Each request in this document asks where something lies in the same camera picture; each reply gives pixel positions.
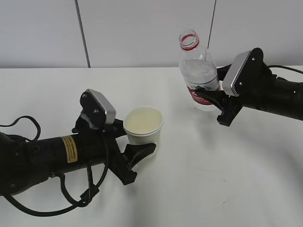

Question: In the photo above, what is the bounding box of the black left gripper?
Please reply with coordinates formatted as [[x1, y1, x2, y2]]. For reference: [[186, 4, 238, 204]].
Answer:
[[72, 116, 156, 185]]

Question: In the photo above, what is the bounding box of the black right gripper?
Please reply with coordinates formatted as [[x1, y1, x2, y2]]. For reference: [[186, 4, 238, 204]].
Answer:
[[195, 65, 242, 127]]

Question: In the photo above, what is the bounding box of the white paper cup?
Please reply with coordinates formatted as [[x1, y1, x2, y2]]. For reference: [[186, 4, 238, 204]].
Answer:
[[123, 106, 164, 146]]

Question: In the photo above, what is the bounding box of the clear Nongfu Spring water bottle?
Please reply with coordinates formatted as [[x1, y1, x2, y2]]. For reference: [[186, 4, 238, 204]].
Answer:
[[178, 29, 220, 112]]

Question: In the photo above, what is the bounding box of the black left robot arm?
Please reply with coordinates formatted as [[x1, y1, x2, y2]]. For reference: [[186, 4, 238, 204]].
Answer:
[[0, 119, 156, 195]]

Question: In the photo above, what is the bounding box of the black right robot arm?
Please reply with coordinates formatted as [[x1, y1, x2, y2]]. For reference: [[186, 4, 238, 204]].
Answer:
[[196, 62, 303, 127]]

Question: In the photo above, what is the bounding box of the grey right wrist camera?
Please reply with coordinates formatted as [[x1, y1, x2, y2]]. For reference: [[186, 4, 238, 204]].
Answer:
[[222, 48, 264, 96]]

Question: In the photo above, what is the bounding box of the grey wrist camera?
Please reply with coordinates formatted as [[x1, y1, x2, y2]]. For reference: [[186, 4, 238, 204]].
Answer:
[[222, 48, 264, 96], [80, 88, 116, 130]]

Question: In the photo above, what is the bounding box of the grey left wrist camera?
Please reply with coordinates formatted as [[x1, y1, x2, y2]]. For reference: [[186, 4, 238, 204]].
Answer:
[[80, 88, 116, 130]]

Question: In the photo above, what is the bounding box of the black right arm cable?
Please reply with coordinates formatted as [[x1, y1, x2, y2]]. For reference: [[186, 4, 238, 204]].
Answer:
[[268, 65, 303, 74]]

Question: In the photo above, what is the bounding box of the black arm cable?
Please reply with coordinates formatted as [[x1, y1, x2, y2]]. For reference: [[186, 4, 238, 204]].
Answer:
[[0, 115, 110, 218], [268, 65, 303, 74]]

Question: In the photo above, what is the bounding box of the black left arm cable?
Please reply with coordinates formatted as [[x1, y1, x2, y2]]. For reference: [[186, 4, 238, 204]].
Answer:
[[0, 115, 110, 218]]

